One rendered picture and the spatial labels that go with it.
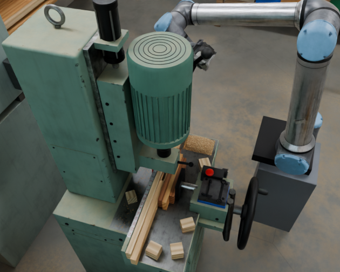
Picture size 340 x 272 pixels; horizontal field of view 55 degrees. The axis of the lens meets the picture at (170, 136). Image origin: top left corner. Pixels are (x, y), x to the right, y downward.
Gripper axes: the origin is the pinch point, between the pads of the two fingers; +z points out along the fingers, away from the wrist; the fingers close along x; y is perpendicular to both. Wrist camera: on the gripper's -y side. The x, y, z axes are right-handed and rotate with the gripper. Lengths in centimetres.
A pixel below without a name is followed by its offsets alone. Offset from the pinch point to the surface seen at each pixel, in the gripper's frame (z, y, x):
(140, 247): 18, -59, 19
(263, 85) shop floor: -176, 38, 105
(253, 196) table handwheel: 10, -23, 43
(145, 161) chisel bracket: -0.1, -39.0, 7.2
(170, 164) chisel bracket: 4.6, -33.3, 13.2
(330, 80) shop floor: -171, 83, 151
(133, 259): 21, -62, 18
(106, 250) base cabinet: -15, -86, 25
